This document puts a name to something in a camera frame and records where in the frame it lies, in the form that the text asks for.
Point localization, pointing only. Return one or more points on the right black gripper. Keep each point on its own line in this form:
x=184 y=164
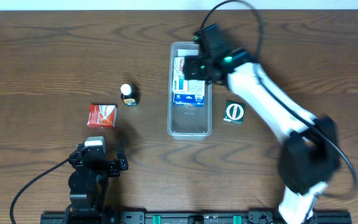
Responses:
x=192 y=66

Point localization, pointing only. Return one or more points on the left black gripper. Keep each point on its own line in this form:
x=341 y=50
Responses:
x=110 y=166

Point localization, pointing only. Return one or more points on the blue tall box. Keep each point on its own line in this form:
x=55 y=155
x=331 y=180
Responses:
x=188 y=92

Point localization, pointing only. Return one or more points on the white Panadol box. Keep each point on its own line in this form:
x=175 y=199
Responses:
x=179 y=77

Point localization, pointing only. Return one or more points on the clear plastic container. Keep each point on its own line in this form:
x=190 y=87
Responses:
x=188 y=122

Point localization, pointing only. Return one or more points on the red Panadol box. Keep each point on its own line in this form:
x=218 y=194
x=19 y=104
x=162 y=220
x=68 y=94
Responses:
x=102 y=116

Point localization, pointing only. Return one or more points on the green round-logo box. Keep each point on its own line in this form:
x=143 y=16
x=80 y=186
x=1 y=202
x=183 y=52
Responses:
x=234 y=112

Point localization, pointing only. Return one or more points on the dark bottle white cap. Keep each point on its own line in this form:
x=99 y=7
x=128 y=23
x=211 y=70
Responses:
x=129 y=95

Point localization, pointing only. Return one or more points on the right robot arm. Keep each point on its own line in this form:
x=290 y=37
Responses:
x=308 y=159

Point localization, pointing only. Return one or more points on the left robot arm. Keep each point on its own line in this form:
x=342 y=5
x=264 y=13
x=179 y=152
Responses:
x=89 y=182

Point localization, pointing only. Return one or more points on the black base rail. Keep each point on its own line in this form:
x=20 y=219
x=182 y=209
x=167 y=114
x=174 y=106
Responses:
x=253 y=216

